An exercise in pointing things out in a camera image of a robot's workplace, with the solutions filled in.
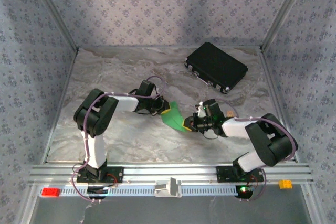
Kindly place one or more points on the green paper sheet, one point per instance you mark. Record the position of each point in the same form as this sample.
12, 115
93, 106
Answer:
173, 119

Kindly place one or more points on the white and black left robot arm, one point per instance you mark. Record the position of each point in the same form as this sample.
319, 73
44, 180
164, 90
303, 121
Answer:
126, 102

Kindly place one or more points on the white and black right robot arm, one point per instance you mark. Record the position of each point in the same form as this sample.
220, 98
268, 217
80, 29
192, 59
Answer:
236, 128

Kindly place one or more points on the small tan wooden block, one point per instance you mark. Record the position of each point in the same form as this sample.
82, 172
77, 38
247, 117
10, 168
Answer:
230, 113

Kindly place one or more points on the black hard case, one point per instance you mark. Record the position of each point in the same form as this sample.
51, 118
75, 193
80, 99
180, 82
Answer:
218, 64

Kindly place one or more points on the yellow toy brick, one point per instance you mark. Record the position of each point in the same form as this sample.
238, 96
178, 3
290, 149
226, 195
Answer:
285, 184

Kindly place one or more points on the red toy brick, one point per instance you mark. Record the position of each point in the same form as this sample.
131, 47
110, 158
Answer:
51, 192

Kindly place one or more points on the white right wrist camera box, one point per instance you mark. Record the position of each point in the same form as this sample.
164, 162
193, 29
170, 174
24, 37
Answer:
201, 110

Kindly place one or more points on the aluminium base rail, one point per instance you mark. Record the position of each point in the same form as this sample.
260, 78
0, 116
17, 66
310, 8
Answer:
183, 172

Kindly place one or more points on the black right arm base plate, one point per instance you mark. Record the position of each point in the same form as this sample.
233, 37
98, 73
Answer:
223, 174

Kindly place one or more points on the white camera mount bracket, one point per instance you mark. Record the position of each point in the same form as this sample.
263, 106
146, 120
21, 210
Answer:
168, 188

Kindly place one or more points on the aluminium side rail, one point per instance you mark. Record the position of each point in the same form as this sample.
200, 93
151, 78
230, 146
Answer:
69, 77
269, 77

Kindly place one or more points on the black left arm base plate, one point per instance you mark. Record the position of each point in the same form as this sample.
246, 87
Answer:
118, 174

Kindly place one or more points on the aluminium frame post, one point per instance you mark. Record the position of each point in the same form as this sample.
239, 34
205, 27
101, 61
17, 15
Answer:
284, 11

